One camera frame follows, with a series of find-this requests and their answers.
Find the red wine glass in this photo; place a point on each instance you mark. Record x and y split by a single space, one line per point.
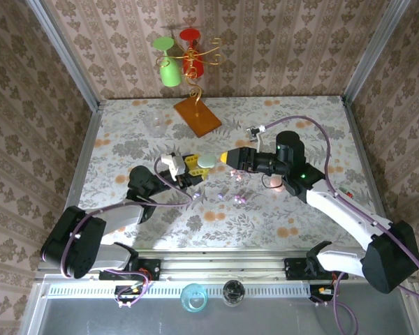
189 35

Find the black power connector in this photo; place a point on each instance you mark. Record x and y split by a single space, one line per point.
125 291
316 293

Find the clear glass tumbler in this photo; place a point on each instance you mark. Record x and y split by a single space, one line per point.
154 124

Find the blue drinking glass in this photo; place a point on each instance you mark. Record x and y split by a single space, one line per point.
194 300

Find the aluminium front rail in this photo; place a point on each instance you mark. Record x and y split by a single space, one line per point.
223 265

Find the pink earbud charging case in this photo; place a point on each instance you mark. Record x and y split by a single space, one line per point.
277 187

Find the aluminium frame post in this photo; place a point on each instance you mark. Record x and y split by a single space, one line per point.
67 52
373 52

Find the aluminium side rail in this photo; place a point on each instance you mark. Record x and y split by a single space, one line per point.
89 139
359 139

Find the pale green earbud charging case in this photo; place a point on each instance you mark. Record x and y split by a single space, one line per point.
207 161

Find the small green red connector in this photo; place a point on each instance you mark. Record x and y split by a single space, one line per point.
343 190

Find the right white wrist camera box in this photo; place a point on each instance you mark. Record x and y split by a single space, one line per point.
255 132

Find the floral patterned tablecloth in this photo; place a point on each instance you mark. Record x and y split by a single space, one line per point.
265 227

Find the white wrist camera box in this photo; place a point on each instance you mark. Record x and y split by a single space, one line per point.
172 164
255 132

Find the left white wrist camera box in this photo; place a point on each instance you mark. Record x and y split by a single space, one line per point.
172 164

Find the grey metal panel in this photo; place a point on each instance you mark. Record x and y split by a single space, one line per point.
265 321

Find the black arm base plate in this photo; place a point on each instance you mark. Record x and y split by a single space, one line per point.
153 268
293 268

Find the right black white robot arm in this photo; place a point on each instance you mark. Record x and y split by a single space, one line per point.
391 261

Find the green wine glass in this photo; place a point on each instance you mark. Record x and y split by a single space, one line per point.
170 73

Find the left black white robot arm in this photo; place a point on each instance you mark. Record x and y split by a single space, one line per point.
73 244

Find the dark drinking glass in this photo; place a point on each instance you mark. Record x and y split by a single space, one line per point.
233 293

